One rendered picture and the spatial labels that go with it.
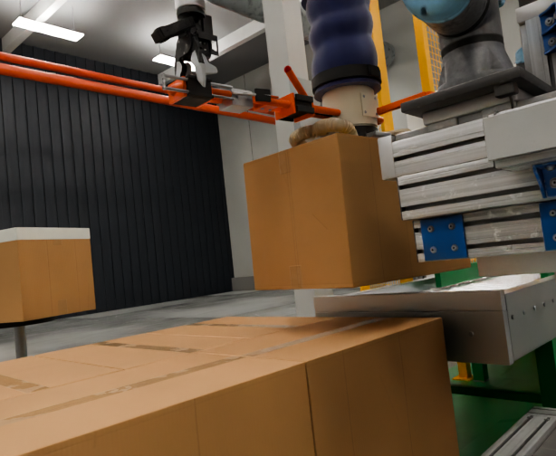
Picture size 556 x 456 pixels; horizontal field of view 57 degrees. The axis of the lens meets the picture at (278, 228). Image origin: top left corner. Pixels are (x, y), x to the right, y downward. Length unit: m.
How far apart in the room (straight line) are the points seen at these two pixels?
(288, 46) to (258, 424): 2.41
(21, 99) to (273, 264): 11.66
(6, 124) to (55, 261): 10.15
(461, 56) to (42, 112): 12.26
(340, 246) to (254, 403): 0.50
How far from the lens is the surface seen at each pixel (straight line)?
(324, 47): 1.71
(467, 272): 2.73
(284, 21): 3.15
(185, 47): 1.36
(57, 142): 12.95
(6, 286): 2.50
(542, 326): 1.86
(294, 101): 1.49
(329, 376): 1.16
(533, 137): 0.86
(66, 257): 2.58
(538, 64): 1.27
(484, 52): 1.07
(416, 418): 1.46
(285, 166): 1.47
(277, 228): 1.49
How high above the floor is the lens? 0.76
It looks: 4 degrees up
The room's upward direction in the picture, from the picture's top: 6 degrees counter-clockwise
